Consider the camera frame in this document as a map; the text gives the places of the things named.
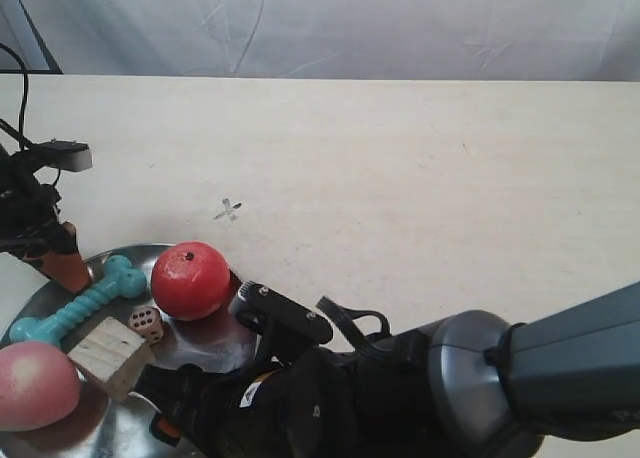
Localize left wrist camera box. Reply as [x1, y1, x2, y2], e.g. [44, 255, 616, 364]
[38, 140, 93, 173]

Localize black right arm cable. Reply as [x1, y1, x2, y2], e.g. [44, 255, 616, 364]
[315, 295, 391, 352]

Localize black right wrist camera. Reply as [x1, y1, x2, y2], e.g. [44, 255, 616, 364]
[228, 281, 333, 364]

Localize small wooden die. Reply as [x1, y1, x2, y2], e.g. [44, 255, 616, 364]
[128, 306, 164, 345]

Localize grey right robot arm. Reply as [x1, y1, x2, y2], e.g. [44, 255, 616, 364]
[133, 282, 639, 457]

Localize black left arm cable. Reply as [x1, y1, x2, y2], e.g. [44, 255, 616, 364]
[0, 43, 60, 187]

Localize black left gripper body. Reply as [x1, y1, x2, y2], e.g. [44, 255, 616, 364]
[1, 142, 68, 258]

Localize red toy apple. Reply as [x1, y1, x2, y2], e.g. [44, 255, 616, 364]
[150, 241, 231, 321]

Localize teal rubber bone toy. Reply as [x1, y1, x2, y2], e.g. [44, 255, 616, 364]
[9, 255, 147, 348]

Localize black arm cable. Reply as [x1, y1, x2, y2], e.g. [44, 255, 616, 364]
[315, 295, 391, 352]
[0, 43, 60, 187]

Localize pale wooden block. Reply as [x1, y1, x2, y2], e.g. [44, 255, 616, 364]
[67, 317, 154, 402]

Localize pink toy peach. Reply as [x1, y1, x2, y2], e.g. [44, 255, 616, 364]
[1, 341, 81, 432]

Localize white wrinkled backdrop cloth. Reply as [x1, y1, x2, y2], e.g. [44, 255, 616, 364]
[1, 0, 639, 81]

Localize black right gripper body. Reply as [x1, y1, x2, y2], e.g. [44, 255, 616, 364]
[134, 336, 440, 457]

